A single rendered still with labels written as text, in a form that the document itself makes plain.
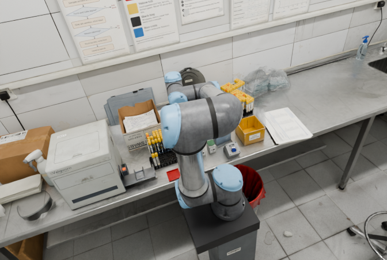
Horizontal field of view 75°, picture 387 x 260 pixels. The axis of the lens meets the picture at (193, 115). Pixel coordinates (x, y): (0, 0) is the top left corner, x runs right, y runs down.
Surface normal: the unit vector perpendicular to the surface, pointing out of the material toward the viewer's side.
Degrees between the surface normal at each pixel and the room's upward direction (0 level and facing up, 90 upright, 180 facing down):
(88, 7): 95
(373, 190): 0
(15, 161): 87
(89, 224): 0
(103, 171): 90
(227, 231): 4
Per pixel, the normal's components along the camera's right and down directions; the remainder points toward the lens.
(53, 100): 0.33, 0.55
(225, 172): 0.04, -0.77
